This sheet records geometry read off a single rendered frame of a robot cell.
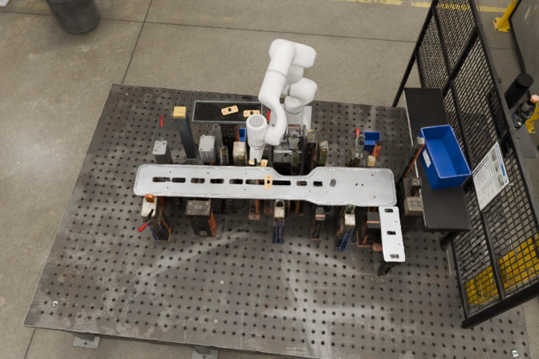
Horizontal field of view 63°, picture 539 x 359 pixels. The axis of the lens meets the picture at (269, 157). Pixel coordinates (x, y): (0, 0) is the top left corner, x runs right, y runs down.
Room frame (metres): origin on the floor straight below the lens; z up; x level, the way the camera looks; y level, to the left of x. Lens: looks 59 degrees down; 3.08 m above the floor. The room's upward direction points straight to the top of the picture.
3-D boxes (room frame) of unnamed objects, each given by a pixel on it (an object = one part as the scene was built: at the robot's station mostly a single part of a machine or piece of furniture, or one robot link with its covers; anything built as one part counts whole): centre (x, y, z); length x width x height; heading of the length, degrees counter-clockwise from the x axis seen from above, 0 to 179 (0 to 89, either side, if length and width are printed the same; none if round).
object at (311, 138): (1.30, -0.23, 0.91); 0.07 x 0.05 x 0.42; 178
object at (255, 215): (1.09, 0.09, 0.84); 0.17 x 0.06 x 0.29; 178
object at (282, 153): (1.29, -0.10, 0.94); 0.18 x 0.13 x 0.49; 88
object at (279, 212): (0.92, -0.05, 0.87); 0.12 x 0.09 x 0.35; 178
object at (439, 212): (1.27, -0.90, 1.02); 0.90 x 0.22 x 0.03; 178
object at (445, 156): (1.19, -0.90, 1.10); 0.30 x 0.17 x 0.13; 8
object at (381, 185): (1.09, 0.03, 1.00); 1.38 x 0.22 x 0.02; 88
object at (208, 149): (1.27, 0.33, 0.90); 0.13 x 0.10 x 0.41; 178
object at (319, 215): (0.91, -0.26, 0.84); 0.11 x 0.08 x 0.29; 178
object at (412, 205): (0.94, -0.73, 0.88); 0.08 x 0.08 x 0.36; 88
